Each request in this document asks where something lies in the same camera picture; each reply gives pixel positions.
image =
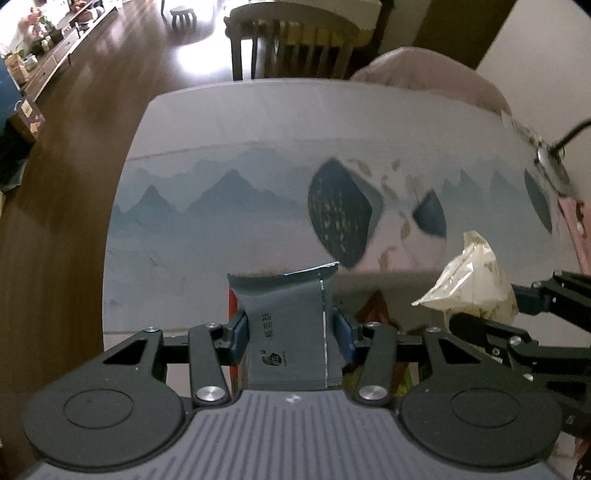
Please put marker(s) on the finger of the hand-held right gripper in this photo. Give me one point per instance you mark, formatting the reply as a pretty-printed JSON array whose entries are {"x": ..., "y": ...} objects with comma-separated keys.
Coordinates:
[
  {"x": 528, "y": 300},
  {"x": 498, "y": 339}
]

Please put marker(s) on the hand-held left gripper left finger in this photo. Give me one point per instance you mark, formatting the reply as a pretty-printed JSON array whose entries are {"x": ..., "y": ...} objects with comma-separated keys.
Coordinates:
[{"x": 239, "y": 334}]

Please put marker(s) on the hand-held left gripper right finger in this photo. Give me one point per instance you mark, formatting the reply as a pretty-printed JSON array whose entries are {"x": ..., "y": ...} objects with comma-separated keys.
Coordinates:
[{"x": 344, "y": 334}]

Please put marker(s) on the grey snack packet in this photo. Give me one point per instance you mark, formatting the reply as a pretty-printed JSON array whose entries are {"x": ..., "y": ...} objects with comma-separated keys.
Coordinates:
[{"x": 286, "y": 318}]

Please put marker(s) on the clear bag of beige snacks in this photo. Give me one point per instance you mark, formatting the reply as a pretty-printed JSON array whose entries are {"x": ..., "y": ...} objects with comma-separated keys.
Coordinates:
[{"x": 475, "y": 286}]

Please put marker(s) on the yellow snack packet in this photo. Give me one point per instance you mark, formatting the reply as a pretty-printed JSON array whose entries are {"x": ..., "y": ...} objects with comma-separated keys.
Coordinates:
[{"x": 405, "y": 378}]

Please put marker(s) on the pink printed cloth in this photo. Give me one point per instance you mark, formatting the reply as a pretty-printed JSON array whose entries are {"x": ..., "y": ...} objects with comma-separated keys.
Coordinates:
[{"x": 577, "y": 230}]

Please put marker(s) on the dark wooden chair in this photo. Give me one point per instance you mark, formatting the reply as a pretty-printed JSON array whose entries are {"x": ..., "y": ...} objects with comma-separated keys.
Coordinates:
[{"x": 295, "y": 41}]

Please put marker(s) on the small cardboard box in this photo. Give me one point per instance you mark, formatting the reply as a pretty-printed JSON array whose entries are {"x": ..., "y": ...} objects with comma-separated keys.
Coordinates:
[{"x": 27, "y": 117}]

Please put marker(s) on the small round stool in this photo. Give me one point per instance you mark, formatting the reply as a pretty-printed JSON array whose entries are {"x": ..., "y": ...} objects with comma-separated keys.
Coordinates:
[{"x": 183, "y": 14}]

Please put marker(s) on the wooden television cabinet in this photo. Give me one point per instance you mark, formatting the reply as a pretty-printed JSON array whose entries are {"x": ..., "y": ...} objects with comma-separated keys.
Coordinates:
[{"x": 60, "y": 46}]

